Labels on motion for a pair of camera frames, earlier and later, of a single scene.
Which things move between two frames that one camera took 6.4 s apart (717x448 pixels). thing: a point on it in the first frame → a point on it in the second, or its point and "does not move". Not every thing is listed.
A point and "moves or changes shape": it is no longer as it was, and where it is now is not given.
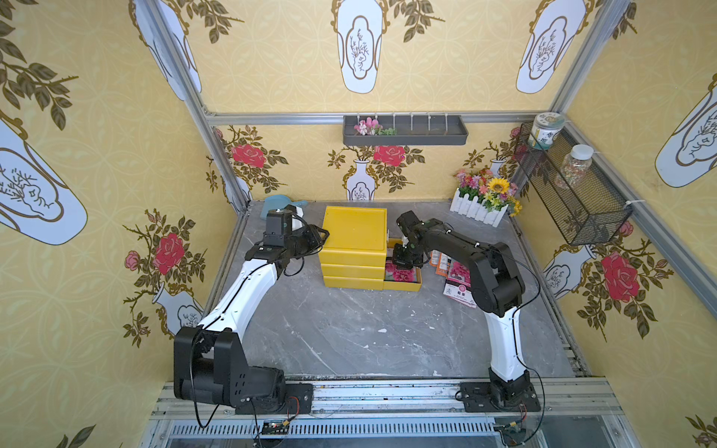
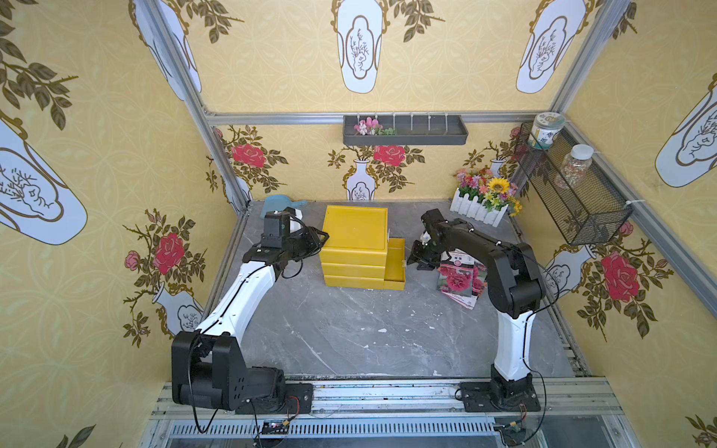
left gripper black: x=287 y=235 does not move
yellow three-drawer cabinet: x=355 y=253 does not move
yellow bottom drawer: x=400 y=286 moves or changes shape
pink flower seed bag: x=398 y=274 → x=461 y=277
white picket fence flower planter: x=476 y=210 does not move
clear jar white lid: x=574 y=167 does not move
